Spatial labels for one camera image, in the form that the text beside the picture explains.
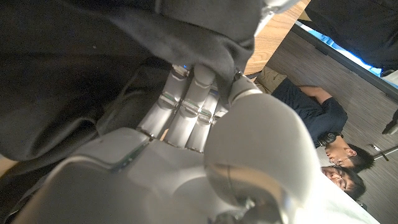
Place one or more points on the person with glasses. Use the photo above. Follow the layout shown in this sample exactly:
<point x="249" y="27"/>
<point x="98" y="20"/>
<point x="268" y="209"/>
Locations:
<point x="348" y="183"/>

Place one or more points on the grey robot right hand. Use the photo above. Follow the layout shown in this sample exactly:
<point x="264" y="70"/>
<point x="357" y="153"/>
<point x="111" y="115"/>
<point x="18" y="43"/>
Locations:
<point x="155" y="180"/>

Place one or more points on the person in khaki trousers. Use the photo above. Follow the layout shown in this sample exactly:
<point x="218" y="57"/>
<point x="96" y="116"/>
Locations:
<point x="311" y="115"/>

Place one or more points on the black apron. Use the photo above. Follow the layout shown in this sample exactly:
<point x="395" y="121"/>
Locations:
<point x="77" y="62"/>

